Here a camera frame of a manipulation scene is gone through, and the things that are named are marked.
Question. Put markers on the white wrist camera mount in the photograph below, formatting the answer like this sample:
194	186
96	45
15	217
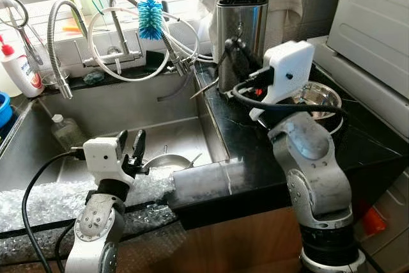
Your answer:
101	155
287	71

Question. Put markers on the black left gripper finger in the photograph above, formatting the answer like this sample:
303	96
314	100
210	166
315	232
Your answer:
139	143
122	142

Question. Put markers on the clear plastic edge guard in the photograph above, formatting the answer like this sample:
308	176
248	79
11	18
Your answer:
204	182

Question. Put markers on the blue plastic bowl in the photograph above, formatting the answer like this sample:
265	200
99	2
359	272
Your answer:
4	110

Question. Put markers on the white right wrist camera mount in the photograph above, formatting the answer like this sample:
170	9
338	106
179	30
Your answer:
287	71

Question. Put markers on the stainless steel sink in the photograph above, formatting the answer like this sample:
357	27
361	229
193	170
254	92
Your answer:
128	113

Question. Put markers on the large stainless steel bowl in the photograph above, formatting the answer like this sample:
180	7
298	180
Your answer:
319	97

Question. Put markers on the brown wooden cabinet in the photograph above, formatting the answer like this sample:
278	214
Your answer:
217	247

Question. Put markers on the blue bottle brush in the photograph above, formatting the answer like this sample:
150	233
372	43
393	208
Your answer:
151	20

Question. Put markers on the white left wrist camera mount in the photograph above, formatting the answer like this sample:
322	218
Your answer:
101	155

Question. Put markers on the orange plastic item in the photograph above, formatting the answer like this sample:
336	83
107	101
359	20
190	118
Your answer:
374	220

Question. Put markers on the stainless steel knife block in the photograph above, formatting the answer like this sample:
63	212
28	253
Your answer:
246	20

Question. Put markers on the blue grey scrubber pad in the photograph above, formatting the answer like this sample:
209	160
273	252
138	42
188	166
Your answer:
93	78

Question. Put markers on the white ribbed appliance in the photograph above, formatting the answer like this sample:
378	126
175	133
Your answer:
377	23

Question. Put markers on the white soap bottle red cap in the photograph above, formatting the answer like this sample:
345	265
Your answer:
25	75

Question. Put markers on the chrome mixer tap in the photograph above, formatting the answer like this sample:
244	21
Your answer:
119	36

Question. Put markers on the white plastic tube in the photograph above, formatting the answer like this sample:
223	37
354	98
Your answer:
206	57
90	46

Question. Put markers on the clear plastic bottle white cap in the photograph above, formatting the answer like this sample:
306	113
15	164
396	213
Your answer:
67	133

